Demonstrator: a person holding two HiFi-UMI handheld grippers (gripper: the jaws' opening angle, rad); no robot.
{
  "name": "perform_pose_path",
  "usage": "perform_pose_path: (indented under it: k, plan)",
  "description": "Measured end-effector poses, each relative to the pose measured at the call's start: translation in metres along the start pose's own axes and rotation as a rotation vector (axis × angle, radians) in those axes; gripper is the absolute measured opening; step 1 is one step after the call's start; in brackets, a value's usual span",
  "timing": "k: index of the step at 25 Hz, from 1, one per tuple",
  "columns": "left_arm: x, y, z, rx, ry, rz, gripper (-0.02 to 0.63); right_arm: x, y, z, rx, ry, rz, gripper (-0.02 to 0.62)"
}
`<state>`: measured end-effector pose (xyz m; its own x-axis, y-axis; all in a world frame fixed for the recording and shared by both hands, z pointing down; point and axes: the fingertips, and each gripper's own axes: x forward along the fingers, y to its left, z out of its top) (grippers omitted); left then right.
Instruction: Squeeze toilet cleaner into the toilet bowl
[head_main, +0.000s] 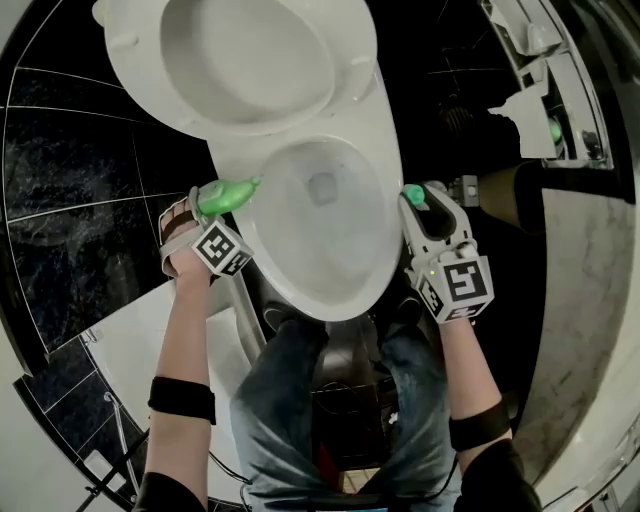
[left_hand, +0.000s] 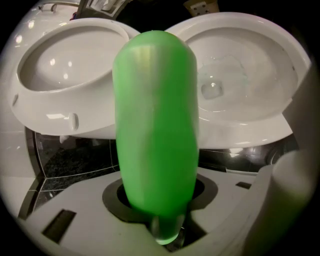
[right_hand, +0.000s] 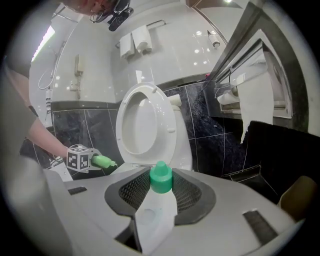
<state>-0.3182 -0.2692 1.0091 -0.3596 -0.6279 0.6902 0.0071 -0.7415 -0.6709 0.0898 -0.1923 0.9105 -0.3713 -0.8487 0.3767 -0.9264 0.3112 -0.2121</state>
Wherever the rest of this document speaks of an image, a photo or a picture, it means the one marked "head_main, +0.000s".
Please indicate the black tripod light stand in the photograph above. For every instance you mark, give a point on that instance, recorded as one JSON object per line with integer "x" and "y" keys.
{"x": 120, "y": 470}

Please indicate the person's left forearm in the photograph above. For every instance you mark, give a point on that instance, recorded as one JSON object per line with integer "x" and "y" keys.
{"x": 185, "y": 340}

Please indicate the person's black top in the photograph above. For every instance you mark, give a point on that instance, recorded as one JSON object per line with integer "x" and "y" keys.
{"x": 500, "y": 485}

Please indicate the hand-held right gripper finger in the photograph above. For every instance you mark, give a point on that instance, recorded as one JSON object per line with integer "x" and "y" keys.
{"x": 462, "y": 220}
{"x": 414, "y": 235}

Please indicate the person's blue jeans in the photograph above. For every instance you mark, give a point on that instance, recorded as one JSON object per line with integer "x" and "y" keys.
{"x": 270, "y": 410}

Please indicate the chrome grab bar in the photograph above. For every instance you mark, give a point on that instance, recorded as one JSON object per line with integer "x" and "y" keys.
{"x": 120, "y": 440}

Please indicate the green cleaner bottle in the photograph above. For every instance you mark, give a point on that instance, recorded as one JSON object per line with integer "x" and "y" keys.
{"x": 227, "y": 197}

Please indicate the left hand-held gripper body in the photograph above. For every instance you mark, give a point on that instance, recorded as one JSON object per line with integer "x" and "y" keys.
{"x": 222, "y": 247}

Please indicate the person's right forearm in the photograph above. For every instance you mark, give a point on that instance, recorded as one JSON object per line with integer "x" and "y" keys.
{"x": 470, "y": 365}

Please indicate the beige waste bin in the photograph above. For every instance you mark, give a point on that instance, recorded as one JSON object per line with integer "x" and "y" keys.
{"x": 520, "y": 200}

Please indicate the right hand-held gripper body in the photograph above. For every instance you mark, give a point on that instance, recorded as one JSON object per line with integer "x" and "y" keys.
{"x": 460, "y": 285}

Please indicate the white bathtub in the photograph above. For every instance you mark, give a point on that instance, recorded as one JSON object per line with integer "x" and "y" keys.
{"x": 150, "y": 340}

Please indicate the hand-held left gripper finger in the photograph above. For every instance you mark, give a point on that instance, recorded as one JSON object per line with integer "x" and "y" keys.
{"x": 201, "y": 210}

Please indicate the green bottle cap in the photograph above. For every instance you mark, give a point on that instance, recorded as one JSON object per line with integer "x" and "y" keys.
{"x": 415, "y": 195}

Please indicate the person's left hand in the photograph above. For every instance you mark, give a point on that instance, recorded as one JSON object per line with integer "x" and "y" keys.
{"x": 187, "y": 262}

